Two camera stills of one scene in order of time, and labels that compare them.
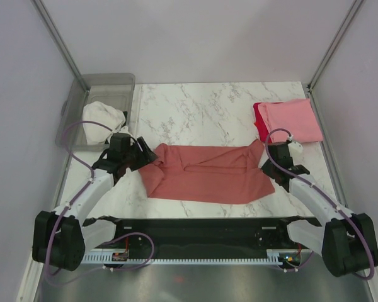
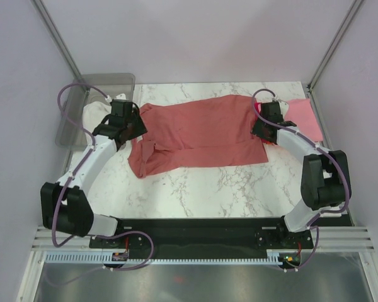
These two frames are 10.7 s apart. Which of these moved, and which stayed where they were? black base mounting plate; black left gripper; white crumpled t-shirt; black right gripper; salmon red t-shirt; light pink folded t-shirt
Moved: salmon red t-shirt; black left gripper; black right gripper
Stayed: light pink folded t-shirt; black base mounting plate; white crumpled t-shirt
